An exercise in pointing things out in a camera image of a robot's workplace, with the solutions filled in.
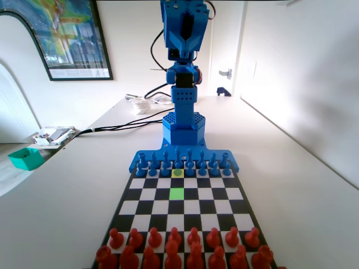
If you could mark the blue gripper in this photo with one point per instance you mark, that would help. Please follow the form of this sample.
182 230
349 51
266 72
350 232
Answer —
185 42

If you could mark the blue pawn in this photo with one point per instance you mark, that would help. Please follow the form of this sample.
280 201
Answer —
165 171
140 172
214 171
189 171
226 171
177 171
152 171
202 171

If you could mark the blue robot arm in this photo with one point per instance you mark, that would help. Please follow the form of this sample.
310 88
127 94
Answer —
183 112

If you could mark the white door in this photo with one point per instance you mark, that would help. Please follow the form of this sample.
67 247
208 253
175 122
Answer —
224 42

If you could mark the black zip tie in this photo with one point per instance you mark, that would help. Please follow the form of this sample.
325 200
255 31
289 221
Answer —
158 69

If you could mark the blue printed part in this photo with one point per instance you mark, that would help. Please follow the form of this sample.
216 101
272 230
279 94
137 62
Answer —
223 91

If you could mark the silver foil packet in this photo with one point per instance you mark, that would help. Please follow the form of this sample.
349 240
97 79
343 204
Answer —
130 97

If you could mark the white stacked plastic parts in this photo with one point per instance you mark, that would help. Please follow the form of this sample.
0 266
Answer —
141 107

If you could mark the black framed map poster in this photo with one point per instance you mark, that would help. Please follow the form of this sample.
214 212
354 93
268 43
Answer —
73 36

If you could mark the blue king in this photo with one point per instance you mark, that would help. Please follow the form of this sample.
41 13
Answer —
177 155

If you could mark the blue queen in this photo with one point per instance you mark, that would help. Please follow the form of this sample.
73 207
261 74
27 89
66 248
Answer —
189 156

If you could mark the blue bishop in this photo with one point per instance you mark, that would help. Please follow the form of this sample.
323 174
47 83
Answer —
166 157
202 157

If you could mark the blue rook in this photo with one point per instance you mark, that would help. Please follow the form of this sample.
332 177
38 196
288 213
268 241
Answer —
142 159
223 159

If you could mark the box with assorted papers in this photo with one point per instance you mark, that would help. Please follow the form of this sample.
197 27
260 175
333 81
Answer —
56 134

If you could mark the black and white chessboard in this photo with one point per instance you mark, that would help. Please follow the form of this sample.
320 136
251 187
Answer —
196 207

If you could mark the red pawn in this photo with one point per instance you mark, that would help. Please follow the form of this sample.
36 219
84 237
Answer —
154 238
135 239
193 235
213 238
116 239
232 238
174 234
252 238

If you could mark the green plastic bin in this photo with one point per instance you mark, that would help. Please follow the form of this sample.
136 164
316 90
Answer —
26 161

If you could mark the red king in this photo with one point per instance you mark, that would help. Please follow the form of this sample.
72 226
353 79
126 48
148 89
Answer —
173 256

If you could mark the red queen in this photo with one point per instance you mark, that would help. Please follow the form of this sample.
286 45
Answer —
195 257

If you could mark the red bishop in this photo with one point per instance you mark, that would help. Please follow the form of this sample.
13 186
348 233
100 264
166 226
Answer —
151 259
216 259

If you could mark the red knight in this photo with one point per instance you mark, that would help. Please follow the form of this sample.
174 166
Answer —
129 259
239 259

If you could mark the red rook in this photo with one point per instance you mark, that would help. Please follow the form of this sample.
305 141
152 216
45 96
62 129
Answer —
262 257
106 259

